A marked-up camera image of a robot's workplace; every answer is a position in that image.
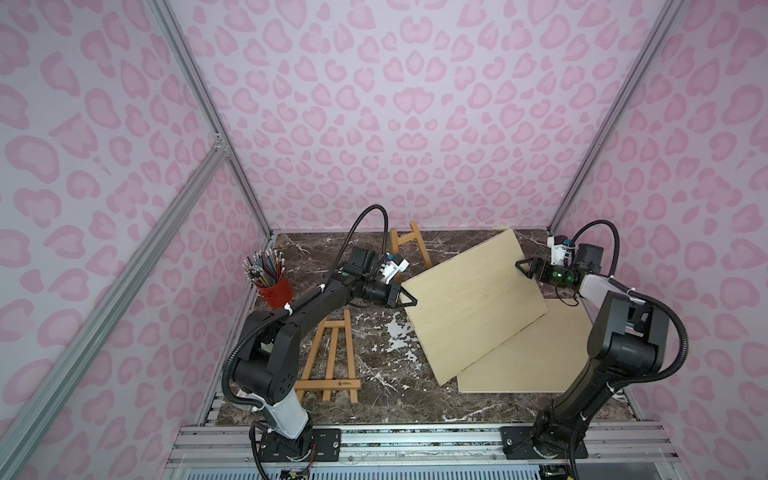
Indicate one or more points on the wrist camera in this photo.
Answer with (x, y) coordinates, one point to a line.
(562, 250)
(393, 265)

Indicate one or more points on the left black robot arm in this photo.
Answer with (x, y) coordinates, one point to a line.
(261, 371)

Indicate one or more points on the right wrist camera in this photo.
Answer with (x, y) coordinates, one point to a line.
(562, 250)

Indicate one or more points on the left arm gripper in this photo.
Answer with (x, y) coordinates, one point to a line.
(395, 293)

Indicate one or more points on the plywood board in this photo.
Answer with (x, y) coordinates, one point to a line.
(472, 303)
(544, 357)

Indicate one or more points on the red metal bucket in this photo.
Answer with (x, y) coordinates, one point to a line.
(277, 295)

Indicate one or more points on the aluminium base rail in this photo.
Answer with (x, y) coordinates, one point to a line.
(611, 450)

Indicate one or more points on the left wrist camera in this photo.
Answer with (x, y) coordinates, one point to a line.
(393, 265)

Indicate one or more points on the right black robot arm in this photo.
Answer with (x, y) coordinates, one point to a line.
(627, 342)

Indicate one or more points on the coloured pencils bundle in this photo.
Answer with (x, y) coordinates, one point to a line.
(265, 269)

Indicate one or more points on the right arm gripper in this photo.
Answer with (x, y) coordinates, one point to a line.
(540, 270)

